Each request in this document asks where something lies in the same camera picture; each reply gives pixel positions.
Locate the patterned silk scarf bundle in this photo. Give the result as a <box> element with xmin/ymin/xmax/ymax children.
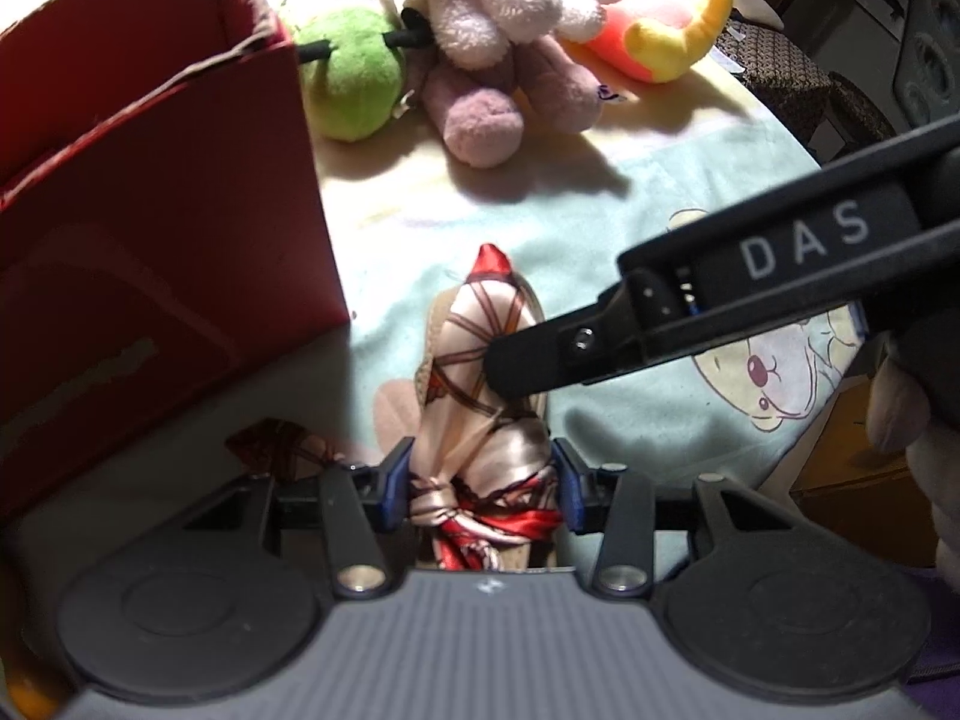
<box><xmin>409</xmin><ymin>244</ymin><xmax>562</xmax><ymax>572</ymax></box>

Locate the person's right hand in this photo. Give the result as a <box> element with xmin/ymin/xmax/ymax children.
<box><xmin>867</xmin><ymin>335</ymin><xmax>958</xmax><ymax>592</ymax></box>

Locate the grey speaker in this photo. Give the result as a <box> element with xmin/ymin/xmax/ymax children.
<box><xmin>892</xmin><ymin>0</ymin><xmax>960</xmax><ymax>127</ymax></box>

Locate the cartoon bear table cloth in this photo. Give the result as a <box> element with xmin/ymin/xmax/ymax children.
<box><xmin>245</xmin><ymin>0</ymin><xmax>861</xmax><ymax>571</ymax></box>

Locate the yellow orange plush toy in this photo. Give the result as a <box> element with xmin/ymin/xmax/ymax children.
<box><xmin>584</xmin><ymin>0</ymin><xmax>734</xmax><ymax>85</ymax></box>

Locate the red cardboard box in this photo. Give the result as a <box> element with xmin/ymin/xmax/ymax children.
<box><xmin>2</xmin><ymin>0</ymin><xmax>348</xmax><ymax>517</ymax></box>

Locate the green avocado plush toy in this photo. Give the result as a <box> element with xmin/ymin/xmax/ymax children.
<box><xmin>291</xmin><ymin>2</ymin><xmax>433</xmax><ymax>143</ymax></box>

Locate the pink plush rabbit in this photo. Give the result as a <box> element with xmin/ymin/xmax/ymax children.
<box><xmin>409</xmin><ymin>0</ymin><xmax>620</xmax><ymax>169</ymax></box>

